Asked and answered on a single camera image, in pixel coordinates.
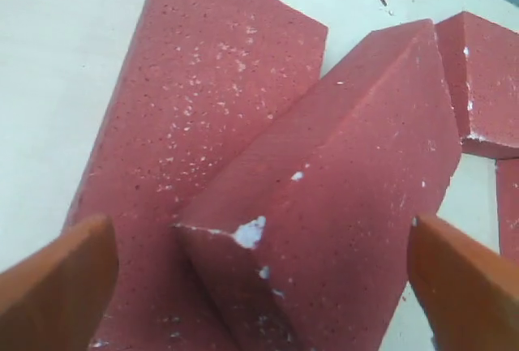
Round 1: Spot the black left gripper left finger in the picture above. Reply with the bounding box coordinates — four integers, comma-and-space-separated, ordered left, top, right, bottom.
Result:
1, 215, 118, 350

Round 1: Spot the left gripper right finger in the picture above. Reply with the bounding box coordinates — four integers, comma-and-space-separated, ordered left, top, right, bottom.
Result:
407, 216, 518, 350

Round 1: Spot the red brick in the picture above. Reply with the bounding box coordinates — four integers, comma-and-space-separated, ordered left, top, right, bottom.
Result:
435, 11, 518, 160
66, 0, 328, 350
495, 158, 519, 263

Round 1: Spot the red brick diagonal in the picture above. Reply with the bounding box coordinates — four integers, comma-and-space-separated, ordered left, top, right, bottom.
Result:
178, 19, 461, 350

